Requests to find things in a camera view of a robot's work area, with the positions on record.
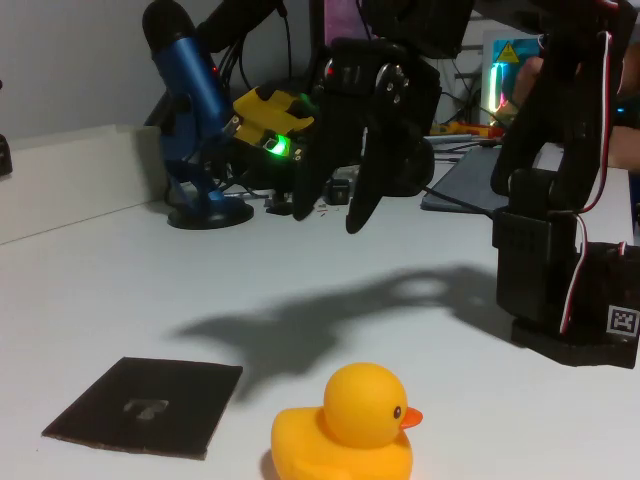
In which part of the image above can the yellow rubber duck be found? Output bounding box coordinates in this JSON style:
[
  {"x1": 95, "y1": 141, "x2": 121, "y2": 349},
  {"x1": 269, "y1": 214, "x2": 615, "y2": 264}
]
[{"x1": 271, "y1": 363, "x2": 425, "y2": 480}]

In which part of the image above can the person's forearm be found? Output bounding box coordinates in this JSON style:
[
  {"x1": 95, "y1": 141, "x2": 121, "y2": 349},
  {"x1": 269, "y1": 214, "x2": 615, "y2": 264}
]
[{"x1": 619, "y1": 42, "x2": 640, "y2": 99}]

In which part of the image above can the black cardboard square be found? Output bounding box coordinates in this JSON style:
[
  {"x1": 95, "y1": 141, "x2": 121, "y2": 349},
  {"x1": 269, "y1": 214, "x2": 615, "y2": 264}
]
[{"x1": 41, "y1": 356, "x2": 245, "y2": 461}]

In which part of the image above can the person's hand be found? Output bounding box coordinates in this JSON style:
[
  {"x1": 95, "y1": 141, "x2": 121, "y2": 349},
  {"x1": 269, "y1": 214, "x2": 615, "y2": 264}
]
[
  {"x1": 512, "y1": 54, "x2": 549, "y2": 109},
  {"x1": 605, "y1": 122, "x2": 640, "y2": 172}
]

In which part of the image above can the small grey box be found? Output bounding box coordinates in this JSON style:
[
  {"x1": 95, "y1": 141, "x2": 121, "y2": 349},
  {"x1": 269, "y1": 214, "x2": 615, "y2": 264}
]
[{"x1": 332, "y1": 167, "x2": 361, "y2": 191}]

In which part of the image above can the small black cube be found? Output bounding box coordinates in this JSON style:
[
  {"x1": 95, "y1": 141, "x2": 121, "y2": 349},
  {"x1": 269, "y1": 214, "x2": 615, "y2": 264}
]
[{"x1": 324, "y1": 178, "x2": 351, "y2": 206}]

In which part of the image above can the black moulded plastic part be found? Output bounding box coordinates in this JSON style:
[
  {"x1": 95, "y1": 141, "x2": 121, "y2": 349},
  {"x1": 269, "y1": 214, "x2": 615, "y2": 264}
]
[{"x1": 399, "y1": 137, "x2": 436, "y2": 197}]

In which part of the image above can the small black stand base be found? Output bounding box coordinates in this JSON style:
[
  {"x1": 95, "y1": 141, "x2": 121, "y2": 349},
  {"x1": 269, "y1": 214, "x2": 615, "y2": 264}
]
[{"x1": 264, "y1": 192, "x2": 296, "y2": 217}]

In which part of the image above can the black audio equipment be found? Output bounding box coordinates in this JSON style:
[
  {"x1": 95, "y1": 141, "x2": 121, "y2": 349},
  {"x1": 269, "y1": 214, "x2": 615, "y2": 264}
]
[{"x1": 232, "y1": 144, "x2": 301, "y2": 194}]

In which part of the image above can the grey desk mat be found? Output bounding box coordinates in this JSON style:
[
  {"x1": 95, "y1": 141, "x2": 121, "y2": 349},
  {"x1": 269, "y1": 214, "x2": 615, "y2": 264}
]
[{"x1": 420, "y1": 146, "x2": 511, "y2": 214}]

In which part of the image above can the blue desktop microphone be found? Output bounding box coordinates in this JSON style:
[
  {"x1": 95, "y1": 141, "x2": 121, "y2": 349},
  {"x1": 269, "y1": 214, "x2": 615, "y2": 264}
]
[{"x1": 141, "y1": 0, "x2": 255, "y2": 231}]

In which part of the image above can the white fiducial tag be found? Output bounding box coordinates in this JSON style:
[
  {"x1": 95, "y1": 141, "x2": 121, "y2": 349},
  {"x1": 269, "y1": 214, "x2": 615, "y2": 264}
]
[{"x1": 607, "y1": 305, "x2": 640, "y2": 335}]

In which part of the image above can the black glasses case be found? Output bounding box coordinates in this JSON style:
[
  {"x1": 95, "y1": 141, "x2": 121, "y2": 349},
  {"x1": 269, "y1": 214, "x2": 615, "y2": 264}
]
[{"x1": 0, "y1": 133, "x2": 14, "y2": 177}]

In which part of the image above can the black hanging cable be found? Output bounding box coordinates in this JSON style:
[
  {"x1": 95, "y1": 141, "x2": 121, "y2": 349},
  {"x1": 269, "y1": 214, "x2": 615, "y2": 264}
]
[
  {"x1": 214, "y1": 39, "x2": 266, "y2": 101},
  {"x1": 277, "y1": 0, "x2": 296, "y2": 81}
]

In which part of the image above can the thin black power cable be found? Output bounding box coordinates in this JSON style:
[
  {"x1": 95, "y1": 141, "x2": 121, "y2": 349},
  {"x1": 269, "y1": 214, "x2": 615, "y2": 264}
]
[{"x1": 422, "y1": 184, "x2": 501, "y2": 219}]

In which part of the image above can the white enclosure with window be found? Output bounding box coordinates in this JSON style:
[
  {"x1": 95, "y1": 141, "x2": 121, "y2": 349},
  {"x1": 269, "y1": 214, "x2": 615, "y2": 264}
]
[{"x1": 480, "y1": 28, "x2": 551, "y2": 126}]

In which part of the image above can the red white servo cable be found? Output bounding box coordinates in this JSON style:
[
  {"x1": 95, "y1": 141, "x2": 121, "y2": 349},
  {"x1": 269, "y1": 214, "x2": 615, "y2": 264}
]
[
  {"x1": 559, "y1": 214, "x2": 630, "y2": 335},
  {"x1": 537, "y1": 27, "x2": 619, "y2": 214}
]

